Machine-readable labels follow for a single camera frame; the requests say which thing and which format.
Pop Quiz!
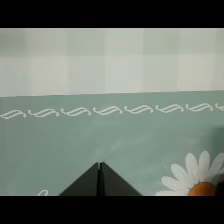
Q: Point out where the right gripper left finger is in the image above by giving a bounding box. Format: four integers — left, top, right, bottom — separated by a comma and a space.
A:
59, 161, 101, 197

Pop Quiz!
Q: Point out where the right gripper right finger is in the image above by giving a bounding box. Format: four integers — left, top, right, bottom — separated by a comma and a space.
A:
99, 161, 143, 197

